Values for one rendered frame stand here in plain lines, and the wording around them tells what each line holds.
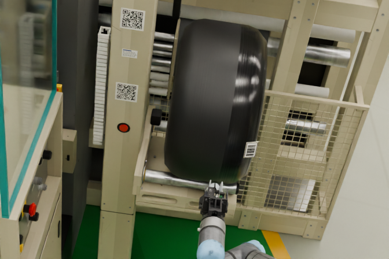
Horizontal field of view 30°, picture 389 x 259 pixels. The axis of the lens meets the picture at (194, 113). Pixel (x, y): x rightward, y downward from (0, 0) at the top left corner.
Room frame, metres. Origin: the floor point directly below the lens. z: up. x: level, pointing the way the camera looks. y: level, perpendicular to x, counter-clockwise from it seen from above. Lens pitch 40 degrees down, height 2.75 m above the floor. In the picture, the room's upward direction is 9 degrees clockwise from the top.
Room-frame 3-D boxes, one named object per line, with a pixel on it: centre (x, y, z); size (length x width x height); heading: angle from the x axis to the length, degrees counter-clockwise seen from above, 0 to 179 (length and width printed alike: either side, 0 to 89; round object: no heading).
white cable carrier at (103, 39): (1.93, 0.32, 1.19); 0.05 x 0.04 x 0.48; 1
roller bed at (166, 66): (2.36, 0.21, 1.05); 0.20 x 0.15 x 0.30; 91
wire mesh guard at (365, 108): (2.32, -0.24, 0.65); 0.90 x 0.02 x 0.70; 91
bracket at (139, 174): (1.98, 0.16, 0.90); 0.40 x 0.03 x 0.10; 1
